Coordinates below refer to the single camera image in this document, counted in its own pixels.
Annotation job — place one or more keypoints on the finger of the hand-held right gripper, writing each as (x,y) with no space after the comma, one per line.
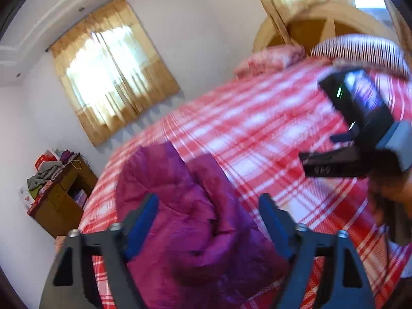
(341,136)
(331,164)

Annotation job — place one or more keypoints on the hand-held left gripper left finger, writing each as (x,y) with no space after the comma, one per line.
(141,228)

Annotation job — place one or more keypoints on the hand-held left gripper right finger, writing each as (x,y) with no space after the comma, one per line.
(273,228)

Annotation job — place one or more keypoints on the purple quilted down jacket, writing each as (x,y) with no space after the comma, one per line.
(193,225)

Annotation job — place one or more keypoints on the purple folded clothes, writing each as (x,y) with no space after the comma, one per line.
(68,156)

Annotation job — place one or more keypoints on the grey clothes pile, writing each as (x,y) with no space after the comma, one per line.
(45,175)

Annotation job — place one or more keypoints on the person's right hand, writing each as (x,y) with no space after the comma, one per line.
(394,199)

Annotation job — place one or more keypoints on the striped pillow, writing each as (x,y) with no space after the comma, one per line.
(363,46)

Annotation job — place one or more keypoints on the red plaid bed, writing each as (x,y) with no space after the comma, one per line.
(257,128)

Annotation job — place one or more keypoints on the wooden bedside cabinet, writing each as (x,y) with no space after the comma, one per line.
(58,209)

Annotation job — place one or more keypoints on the wooden headboard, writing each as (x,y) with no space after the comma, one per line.
(309,29)

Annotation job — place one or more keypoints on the pink patterned pillow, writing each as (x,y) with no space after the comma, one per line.
(273,59)

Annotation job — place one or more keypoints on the white bag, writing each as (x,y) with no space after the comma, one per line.
(26,197)

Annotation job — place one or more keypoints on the red box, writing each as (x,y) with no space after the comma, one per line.
(41,161)

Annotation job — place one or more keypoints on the beige window curtain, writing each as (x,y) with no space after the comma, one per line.
(128,80)

